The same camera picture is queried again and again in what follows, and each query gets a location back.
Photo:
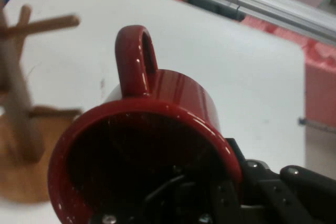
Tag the aluminium frame rail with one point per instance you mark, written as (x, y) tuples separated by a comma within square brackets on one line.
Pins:
[(262, 1)]

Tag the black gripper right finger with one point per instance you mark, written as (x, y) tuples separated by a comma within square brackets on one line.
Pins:
[(283, 197)]

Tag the red ceramic mug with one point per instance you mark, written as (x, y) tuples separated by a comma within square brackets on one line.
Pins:
[(183, 95)]

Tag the black table edge clip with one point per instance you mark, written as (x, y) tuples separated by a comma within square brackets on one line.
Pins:
[(302, 121)]

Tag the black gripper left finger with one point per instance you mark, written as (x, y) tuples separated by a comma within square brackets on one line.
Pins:
[(199, 197)]

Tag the grey table leg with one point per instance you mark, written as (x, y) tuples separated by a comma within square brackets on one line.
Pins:
[(320, 127)]

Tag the orange bin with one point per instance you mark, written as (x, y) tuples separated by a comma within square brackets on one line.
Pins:
[(320, 95)]

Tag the brown wooden mug tree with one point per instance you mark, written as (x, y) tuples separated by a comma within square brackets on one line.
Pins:
[(15, 103)]

